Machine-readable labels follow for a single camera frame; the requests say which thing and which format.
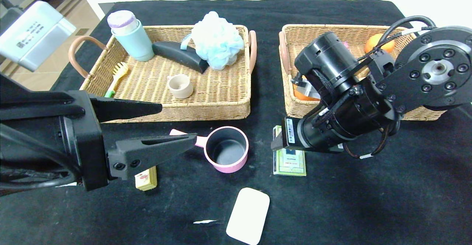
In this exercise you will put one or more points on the light blue bath loofah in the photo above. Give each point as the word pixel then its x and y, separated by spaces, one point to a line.
pixel 217 40

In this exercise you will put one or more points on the small white paper scrap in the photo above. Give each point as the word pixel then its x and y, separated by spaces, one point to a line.
pixel 204 221

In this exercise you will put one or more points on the pink saucepan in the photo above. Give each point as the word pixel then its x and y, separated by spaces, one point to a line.
pixel 225 149

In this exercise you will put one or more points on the small yellow block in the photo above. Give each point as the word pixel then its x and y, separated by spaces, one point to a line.
pixel 146 180

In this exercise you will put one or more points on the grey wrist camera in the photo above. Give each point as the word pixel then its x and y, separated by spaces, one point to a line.
pixel 308 87
pixel 35 34

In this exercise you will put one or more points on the beige cup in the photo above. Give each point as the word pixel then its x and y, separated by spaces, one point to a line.
pixel 180 86

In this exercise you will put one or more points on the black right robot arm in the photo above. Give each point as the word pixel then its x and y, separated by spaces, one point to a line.
pixel 350 108

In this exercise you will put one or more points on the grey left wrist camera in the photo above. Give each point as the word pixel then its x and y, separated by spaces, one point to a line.
pixel 35 34

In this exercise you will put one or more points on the rough-skinned orange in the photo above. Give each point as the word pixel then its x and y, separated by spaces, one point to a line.
pixel 300 96

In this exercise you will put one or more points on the wicker basket with food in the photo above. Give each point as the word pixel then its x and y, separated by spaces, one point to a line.
pixel 295 110

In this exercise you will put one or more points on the black curved case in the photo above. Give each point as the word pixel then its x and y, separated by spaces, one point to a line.
pixel 179 55

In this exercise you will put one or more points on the wicker basket with toiletries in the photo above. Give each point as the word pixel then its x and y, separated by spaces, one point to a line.
pixel 221 90

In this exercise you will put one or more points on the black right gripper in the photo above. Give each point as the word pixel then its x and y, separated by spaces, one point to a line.
pixel 290 131

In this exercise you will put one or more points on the playing card box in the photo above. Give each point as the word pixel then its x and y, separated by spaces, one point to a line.
pixel 289 164

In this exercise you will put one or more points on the white soap bar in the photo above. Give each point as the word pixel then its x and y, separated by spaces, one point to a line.
pixel 247 215

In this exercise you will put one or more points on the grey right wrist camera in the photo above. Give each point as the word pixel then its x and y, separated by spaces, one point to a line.
pixel 308 87

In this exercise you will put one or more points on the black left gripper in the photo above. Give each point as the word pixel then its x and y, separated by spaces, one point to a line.
pixel 90 141

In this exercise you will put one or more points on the teal bottle with purple cap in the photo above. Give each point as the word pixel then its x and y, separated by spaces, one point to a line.
pixel 134 40

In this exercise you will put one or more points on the smooth tangerine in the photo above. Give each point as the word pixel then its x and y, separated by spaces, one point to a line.
pixel 373 42

